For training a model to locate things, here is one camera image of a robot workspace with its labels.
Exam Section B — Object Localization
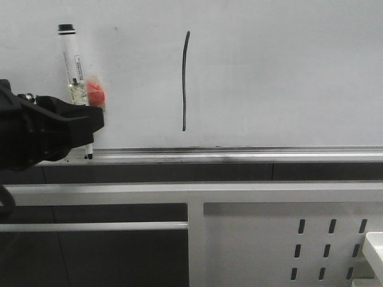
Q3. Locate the aluminium whiteboard tray rail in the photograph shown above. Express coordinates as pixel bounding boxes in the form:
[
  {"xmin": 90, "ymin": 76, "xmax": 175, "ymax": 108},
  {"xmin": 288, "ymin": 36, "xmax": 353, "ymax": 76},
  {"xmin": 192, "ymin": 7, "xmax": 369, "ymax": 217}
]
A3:
[{"xmin": 40, "ymin": 146, "xmax": 382, "ymax": 166}]

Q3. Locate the red magnet taped to marker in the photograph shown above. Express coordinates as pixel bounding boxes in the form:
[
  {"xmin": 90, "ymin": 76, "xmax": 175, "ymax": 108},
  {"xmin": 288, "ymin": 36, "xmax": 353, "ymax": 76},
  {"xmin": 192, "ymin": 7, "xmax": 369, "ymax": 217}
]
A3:
[{"xmin": 85, "ymin": 75, "xmax": 106, "ymax": 112}]

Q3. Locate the white metal frame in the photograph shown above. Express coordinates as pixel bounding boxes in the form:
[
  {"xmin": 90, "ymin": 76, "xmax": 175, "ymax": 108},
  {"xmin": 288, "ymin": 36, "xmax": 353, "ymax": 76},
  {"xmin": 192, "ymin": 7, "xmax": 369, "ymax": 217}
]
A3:
[{"xmin": 1, "ymin": 182, "xmax": 382, "ymax": 286}]

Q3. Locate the whiteboard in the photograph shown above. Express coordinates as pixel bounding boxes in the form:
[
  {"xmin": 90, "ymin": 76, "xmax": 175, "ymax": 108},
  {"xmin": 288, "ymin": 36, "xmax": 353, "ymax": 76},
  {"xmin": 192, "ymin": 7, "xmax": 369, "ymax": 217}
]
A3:
[{"xmin": 1, "ymin": 1, "xmax": 382, "ymax": 149}]

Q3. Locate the white plastic bin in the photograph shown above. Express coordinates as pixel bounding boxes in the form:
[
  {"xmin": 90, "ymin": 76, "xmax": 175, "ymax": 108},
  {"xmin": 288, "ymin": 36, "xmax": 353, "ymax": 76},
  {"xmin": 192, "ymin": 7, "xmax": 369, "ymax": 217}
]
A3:
[{"xmin": 351, "ymin": 231, "xmax": 382, "ymax": 286}]

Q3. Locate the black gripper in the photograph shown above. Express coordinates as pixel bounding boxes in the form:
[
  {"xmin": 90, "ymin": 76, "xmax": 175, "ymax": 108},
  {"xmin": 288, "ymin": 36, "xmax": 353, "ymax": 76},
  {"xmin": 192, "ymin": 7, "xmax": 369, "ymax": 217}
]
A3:
[{"xmin": 1, "ymin": 79, "xmax": 104, "ymax": 171}]

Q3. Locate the white whiteboard marker pen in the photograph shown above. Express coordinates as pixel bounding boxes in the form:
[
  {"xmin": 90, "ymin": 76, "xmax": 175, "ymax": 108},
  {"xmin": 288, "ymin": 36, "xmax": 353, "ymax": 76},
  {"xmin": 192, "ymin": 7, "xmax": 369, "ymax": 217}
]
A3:
[{"xmin": 57, "ymin": 23, "xmax": 94, "ymax": 160}]

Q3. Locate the white perforated metal panel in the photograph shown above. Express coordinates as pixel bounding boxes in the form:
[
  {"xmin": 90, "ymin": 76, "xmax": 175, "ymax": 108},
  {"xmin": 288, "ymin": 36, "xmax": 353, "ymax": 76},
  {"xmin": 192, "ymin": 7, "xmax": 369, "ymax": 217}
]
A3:
[{"xmin": 204, "ymin": 202, "xmax": 382, "ymax": 286}]

